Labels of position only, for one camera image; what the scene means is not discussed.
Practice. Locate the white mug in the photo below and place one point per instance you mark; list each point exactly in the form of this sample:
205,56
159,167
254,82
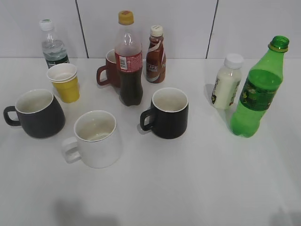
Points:
96,141

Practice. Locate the red mug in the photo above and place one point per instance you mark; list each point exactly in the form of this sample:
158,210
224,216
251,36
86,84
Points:
110,67

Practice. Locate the brown coffee drink bottle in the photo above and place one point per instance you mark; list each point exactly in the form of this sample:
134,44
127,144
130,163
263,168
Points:
156,56

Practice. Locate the clear water bottle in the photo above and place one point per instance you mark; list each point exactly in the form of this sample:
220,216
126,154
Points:
53,47

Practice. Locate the white milk bottle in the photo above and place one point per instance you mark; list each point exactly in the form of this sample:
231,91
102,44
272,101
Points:
227,81

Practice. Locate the yellow paper cup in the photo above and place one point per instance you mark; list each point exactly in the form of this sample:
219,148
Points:
64,79

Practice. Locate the cola bottle yellow cap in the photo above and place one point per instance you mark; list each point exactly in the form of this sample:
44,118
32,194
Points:
129,60

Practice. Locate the green sprite bottle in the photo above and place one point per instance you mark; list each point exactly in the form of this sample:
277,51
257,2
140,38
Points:
259,89

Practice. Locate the black mug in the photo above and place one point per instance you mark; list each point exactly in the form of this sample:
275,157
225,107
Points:
168,114

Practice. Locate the dark gray mug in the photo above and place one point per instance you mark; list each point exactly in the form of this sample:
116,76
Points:
38,112

